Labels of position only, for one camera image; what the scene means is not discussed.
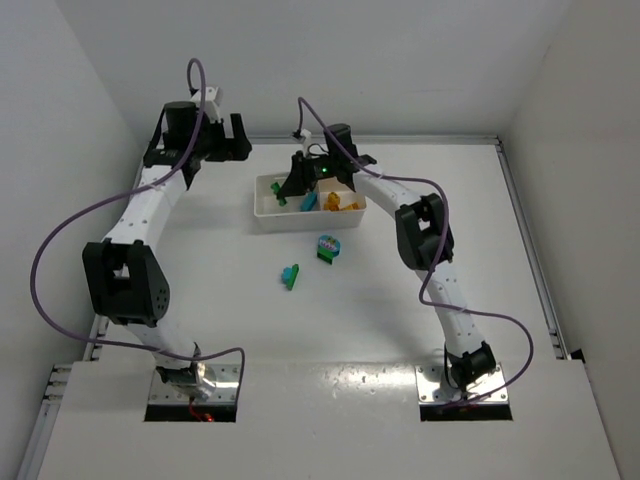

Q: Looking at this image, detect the teal 2x4 lego brick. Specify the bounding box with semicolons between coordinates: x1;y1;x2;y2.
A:
299;192;318;212

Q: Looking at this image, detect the yellow round face lego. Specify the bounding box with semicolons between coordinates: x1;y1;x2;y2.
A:
323;192;341;212

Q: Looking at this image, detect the yellow lego plate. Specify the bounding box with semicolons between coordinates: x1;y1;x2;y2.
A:
340;202;359;211

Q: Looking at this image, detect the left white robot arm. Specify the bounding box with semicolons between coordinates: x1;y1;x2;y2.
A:
82;100;252;399

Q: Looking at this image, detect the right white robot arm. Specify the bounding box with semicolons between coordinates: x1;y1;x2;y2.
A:
276;124;496;392

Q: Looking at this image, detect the white three-compartment tray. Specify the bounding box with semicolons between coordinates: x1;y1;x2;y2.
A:
254;173;367;233

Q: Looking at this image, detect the teal frog lily lego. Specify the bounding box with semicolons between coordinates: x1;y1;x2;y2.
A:
318;234;341;256

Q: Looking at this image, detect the green curved lego brick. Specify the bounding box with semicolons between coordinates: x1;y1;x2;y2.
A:
316;246;339;265

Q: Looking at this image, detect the green lego plate under teal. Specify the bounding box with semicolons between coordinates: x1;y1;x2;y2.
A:
283;264;300;291

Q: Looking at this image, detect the small teal lego brick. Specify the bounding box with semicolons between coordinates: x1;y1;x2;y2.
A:
281;266;295;284

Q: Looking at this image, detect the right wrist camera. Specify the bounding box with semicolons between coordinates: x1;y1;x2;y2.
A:
291;129;312;156

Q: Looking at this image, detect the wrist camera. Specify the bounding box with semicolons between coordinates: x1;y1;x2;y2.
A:
291;129;312;156
190;86;223;123

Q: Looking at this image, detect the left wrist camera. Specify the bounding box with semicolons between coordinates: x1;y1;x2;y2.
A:
190;86;223;123

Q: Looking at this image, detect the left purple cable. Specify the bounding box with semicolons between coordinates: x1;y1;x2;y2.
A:
29;57;246;396

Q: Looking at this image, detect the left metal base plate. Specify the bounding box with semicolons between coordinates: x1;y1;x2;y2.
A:
148;364;241;406

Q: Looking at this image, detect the metal base plate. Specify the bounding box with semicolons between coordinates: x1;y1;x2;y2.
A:
415;365;509;406
148;364;241;406

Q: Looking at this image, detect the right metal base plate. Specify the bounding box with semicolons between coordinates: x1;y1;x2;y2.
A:
415;365;509;406

